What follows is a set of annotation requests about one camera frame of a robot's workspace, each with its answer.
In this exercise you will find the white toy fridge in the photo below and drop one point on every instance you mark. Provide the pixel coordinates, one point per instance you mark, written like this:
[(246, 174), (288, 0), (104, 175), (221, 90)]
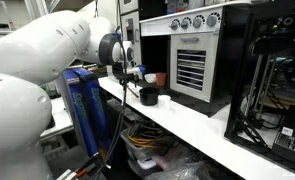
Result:
[(132, 36)]

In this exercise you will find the clear plastic bin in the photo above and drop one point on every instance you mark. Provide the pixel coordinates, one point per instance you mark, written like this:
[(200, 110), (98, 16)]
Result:
[(137, 150)]

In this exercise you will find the white wrist camera blue end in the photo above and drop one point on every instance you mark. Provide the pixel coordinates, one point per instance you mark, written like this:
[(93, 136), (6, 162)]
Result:
[(136, 69)]

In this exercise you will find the black cup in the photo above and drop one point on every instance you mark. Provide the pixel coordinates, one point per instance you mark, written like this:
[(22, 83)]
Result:
[(149, 96)]

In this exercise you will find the small white cup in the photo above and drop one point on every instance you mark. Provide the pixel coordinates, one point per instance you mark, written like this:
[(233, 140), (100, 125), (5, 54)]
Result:
[(164, 101)]

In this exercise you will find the pink bag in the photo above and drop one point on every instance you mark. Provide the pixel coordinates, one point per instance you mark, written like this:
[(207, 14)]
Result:
[(172, 158)]

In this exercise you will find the white toy stove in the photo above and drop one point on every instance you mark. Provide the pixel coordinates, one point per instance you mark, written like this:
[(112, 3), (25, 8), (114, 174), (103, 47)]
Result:
[(193, 60)]

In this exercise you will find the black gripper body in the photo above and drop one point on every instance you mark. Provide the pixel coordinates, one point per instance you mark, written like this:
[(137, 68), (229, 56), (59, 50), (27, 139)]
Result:
[(123, 71)]

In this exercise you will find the white bowl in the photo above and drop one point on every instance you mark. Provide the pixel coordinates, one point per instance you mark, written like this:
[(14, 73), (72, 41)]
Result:
[(150, 78)]

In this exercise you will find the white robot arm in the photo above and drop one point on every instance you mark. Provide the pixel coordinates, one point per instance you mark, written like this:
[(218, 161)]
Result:
[(30, 66)]

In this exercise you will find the black frame machine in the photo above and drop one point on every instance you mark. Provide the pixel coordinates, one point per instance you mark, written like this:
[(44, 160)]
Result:
[(270, 83)]

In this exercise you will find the aluminium frame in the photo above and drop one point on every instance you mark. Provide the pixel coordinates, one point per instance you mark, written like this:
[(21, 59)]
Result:
[(37, 8)]

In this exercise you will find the red cup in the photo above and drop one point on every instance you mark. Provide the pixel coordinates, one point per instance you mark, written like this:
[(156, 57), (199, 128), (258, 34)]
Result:
[(160, 79)]

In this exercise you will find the clear plastic bag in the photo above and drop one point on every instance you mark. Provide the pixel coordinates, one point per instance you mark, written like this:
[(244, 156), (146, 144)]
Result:
[(180, 173)]

